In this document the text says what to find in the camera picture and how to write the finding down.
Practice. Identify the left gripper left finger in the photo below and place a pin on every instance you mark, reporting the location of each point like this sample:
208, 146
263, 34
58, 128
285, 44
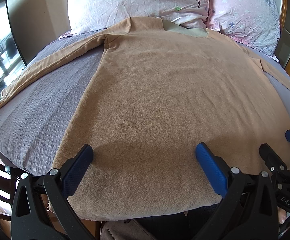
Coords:
30, 219

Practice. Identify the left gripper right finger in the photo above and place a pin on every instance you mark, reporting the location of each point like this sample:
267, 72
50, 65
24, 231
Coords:
248, 207

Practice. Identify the tan fleece long-sleeve shirt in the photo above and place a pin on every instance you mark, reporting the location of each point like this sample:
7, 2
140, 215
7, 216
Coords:
159, 93

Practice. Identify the grey textured bed sheet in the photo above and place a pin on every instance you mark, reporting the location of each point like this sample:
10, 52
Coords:
33, 123

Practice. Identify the pink floral pillow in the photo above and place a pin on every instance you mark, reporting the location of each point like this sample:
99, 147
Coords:
254, 23

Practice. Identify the white floral pillow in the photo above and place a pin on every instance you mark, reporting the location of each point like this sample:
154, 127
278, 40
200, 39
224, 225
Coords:
93, 15

